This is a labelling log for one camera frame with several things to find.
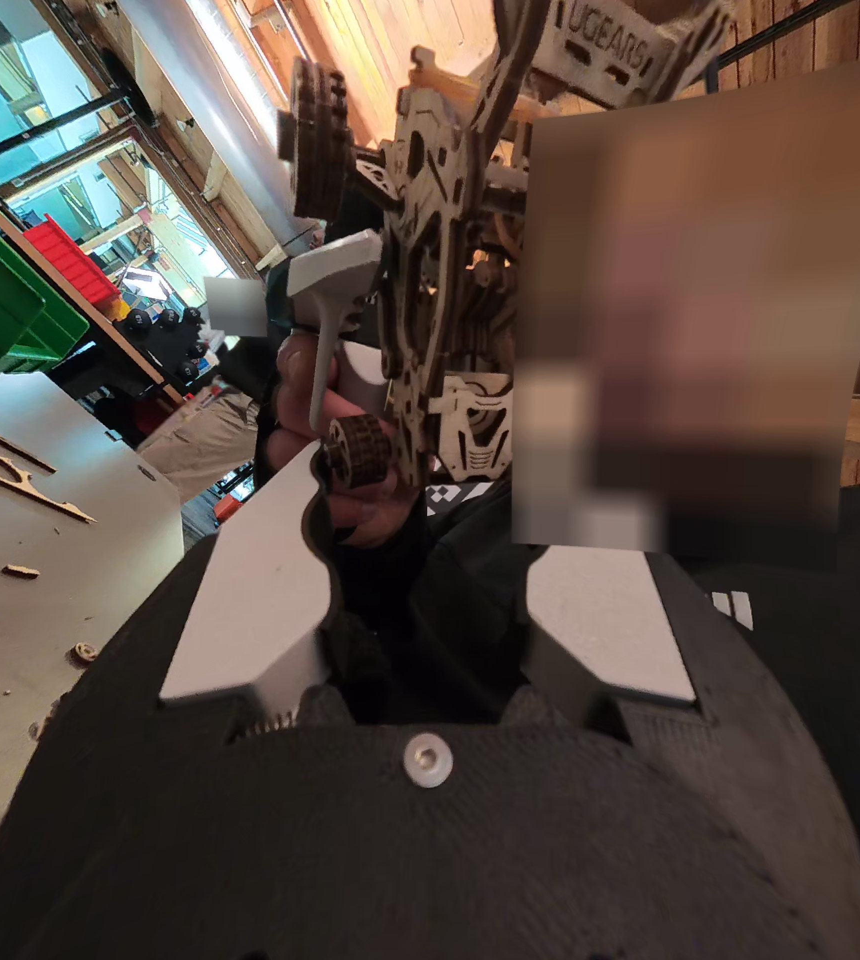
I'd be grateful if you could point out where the thin wooden strip offcut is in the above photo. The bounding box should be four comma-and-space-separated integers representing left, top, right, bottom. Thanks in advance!
0, 429, 58, 477

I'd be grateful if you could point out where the wooden wheel axle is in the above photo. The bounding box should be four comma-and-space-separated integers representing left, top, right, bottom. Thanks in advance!
323, 413, 396, 491

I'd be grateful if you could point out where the person's right hand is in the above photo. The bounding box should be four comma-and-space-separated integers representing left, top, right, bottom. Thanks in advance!
259, 337, 420, 550

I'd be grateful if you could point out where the wooden buggy model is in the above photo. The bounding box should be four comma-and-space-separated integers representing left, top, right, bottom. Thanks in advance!
276, 0, 735, 490

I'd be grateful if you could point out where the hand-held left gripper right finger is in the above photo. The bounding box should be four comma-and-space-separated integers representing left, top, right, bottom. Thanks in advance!
523, 544, 701, 732

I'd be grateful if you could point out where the black floor lamp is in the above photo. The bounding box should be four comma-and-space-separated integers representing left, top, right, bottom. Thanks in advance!
0, 47, 163, 181

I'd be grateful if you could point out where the row of black labelled devices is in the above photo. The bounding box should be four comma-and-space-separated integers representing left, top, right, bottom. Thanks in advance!
118, 302, 211, 381

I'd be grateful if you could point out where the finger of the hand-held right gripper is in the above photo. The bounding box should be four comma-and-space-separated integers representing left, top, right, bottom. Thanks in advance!
284, 229, 386, 303
334, 341, 394, 411

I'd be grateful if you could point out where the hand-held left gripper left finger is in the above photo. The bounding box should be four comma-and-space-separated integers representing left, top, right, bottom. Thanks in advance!
160, 441, 346, 712

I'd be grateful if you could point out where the red plastic bin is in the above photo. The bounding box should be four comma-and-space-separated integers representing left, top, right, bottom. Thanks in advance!
22, 213, 123, 303

